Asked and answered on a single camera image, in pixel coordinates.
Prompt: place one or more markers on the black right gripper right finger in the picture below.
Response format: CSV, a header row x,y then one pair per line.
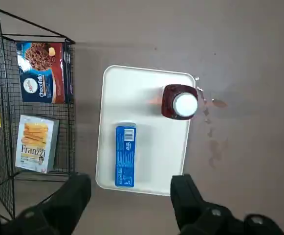
x,y
188,205

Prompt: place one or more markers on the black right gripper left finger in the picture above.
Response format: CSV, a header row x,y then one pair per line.
x,y
66,200

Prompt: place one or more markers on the blue Oreo cookie box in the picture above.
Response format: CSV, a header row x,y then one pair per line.
x,y
124,156

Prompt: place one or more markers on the brown tea bottle white cap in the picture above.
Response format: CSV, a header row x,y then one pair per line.
x,y
184,104

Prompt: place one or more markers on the white plastic tray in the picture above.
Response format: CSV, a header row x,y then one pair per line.
x,y
154,151

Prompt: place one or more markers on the Franzzi white cookie box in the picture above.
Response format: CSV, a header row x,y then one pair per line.
x,y
35,144

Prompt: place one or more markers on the Chocofello blue red cookie box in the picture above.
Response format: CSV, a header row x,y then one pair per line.
x,y
42,76

